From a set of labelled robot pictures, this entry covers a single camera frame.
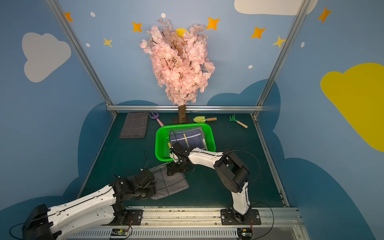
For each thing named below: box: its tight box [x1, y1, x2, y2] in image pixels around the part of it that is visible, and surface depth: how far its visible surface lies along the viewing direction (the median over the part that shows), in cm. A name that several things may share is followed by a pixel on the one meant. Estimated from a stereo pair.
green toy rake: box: [229, 113, 249, 129], surface depth 121 cm
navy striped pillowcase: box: [170, 129, 205, 149], surface depth 101 cm
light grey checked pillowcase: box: [148, 163, 190, 200], surface depth 87 cm
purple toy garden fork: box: [148, 110, 165, 127], surface depth 121 cm
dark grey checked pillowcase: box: [119, 112, 149, 139], surface depth 113 cm
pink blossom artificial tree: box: [139, 18, 215, 124], surface depth 73 cm
